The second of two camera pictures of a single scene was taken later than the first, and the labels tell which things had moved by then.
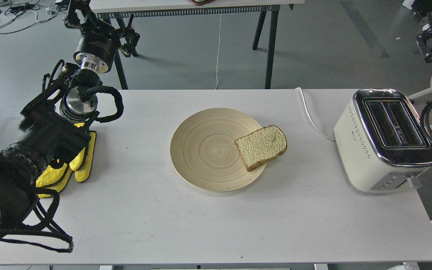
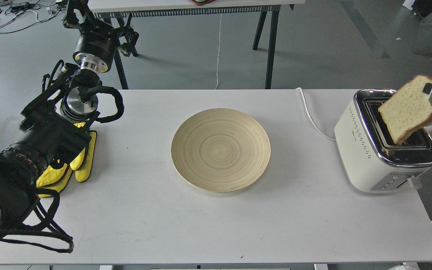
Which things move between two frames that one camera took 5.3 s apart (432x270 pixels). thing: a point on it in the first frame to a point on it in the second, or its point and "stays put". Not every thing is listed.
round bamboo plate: [204, 153] stays put
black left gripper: [62, 141] stays put
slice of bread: [263, 145] to [407, 109]
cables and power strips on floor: [3, 17] stays put
